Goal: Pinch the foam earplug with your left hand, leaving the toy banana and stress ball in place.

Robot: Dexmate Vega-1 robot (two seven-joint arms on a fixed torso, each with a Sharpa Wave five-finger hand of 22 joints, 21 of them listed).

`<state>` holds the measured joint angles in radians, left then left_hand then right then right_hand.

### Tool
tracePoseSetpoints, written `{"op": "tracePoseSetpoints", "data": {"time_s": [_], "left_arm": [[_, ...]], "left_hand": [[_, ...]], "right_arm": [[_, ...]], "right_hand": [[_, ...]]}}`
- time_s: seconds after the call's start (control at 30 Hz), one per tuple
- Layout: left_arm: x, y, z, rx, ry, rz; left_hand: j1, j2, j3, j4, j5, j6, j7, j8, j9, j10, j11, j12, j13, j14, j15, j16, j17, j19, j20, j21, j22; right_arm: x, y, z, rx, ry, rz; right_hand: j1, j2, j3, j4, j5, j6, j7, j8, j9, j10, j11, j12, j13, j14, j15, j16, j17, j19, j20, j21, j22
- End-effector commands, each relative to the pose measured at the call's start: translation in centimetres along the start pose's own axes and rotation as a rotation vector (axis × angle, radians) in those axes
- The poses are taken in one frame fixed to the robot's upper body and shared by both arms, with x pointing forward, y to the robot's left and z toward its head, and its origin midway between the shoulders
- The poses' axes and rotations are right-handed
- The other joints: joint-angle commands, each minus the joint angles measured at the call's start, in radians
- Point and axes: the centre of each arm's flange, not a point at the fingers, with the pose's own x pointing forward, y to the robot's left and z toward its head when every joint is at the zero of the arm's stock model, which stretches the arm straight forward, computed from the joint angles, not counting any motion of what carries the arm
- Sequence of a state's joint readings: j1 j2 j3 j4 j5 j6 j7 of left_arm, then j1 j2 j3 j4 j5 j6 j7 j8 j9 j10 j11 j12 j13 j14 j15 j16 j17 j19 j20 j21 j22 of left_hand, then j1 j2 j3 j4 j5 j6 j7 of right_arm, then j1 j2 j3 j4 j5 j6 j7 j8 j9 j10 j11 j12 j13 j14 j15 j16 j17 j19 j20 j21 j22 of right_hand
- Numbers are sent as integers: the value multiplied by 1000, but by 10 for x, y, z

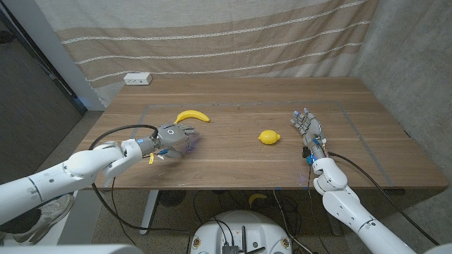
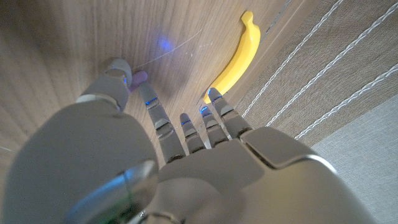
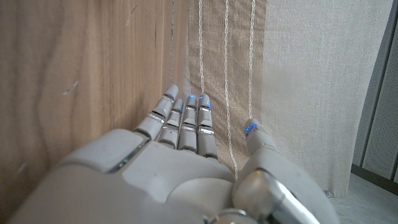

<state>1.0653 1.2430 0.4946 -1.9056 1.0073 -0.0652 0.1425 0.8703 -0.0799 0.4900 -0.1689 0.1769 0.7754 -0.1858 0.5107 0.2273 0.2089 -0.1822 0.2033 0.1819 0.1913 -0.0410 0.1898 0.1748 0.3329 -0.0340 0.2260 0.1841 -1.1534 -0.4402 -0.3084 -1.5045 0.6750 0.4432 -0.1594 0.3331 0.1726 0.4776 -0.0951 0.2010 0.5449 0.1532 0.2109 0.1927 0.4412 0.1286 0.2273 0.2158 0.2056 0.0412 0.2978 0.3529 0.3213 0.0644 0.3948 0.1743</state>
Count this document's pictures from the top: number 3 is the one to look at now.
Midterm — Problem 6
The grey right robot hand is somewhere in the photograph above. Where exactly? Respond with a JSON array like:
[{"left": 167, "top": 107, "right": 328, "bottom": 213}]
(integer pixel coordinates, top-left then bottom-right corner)
[{"left": 7, "top": 84, "right": 340, "bottom": 224}]

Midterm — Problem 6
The grey tape strip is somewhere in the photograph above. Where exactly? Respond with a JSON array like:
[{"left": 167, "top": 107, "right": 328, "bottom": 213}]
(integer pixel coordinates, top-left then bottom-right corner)
[{"left": 168, "top": 0, "right": 175, "bottom": 86}]

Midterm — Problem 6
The beige striped fabric backdrop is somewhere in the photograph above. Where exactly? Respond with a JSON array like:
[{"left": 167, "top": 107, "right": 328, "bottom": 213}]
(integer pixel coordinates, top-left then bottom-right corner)
[{"left": 185, "top": 0, "right": 394, "bottom": 198}]

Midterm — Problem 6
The grey perforated panel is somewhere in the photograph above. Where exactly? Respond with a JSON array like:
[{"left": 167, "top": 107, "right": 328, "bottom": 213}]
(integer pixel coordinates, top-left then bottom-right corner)
[{"left": 350, "top": 0, "right": 398, "bottom": 197}]

